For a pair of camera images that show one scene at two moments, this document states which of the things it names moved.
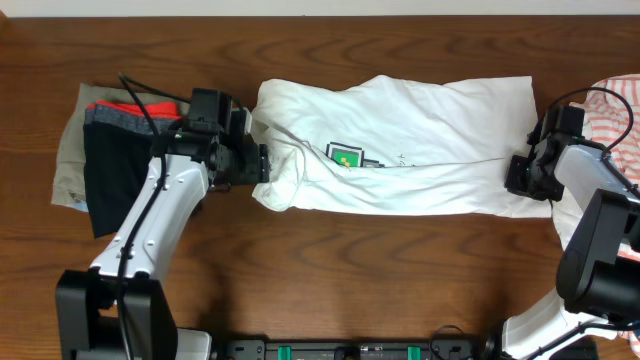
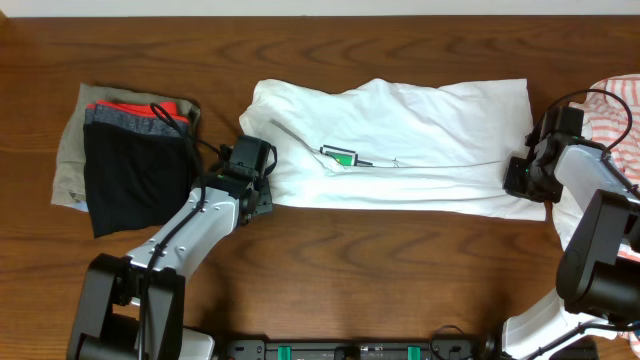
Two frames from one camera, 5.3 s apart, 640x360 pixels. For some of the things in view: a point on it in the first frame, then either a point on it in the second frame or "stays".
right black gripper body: [524, 178] stays
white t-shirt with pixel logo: [398, 145] stays
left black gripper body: [243, 165] to [262, 190]
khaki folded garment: [69, 186] stays
